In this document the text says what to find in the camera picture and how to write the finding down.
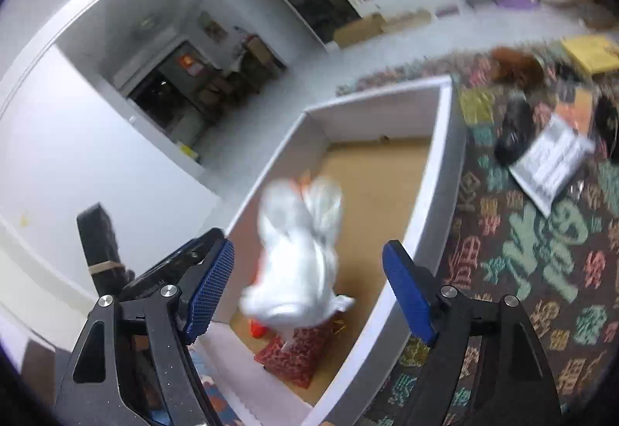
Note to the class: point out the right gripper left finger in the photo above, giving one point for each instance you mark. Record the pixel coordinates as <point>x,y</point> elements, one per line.
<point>131,364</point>

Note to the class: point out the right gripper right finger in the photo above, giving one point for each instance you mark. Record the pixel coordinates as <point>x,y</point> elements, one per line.
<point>513,383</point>

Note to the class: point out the red mesh gift bag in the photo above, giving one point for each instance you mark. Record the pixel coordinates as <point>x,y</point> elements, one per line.
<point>296,361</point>

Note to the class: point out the white towel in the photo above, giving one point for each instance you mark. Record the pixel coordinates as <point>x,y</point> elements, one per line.
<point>298,225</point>

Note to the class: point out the orange fish plush toy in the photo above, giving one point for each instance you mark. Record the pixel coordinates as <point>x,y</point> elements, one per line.
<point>258,330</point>

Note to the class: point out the patterned woven tablecloth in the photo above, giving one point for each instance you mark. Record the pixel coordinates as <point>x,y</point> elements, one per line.
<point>564,268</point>

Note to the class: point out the grey printed mailer package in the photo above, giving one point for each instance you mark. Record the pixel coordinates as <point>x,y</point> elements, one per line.
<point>550,162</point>

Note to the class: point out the white cardboard box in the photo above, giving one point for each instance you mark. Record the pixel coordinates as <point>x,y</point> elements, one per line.
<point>398,154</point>

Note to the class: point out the black plastic bag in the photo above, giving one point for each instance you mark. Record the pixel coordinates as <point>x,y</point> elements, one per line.
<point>517,131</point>

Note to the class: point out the brown knit cloth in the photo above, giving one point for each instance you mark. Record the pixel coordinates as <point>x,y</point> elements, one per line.
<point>521,68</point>

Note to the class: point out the yellow flat box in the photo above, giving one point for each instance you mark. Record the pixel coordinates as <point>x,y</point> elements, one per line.
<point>593,54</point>

